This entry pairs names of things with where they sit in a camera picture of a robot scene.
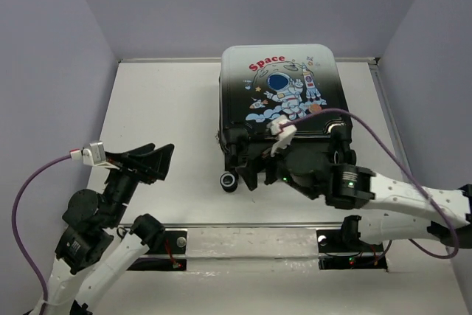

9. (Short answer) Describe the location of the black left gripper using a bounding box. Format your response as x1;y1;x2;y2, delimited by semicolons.
106;141;177;224

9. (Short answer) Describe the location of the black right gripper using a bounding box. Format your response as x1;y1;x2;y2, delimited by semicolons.
235;134;317;198

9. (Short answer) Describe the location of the space astronaut kids suitcase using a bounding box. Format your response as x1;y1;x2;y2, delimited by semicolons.
218;44;357;193

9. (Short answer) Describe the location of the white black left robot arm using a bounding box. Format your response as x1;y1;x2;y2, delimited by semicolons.
31;141;175;314

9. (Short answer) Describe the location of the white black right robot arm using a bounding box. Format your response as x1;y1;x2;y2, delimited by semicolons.
236;146;471;250

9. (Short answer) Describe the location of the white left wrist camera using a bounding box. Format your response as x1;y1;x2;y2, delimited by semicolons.
69;141;118;170

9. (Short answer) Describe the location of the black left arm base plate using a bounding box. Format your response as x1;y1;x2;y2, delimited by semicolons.
128;229;187;271

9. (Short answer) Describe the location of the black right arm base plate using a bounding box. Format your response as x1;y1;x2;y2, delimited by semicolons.
317;215;391;271

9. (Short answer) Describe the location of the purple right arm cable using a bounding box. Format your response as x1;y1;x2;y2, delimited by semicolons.
285;108;460;260

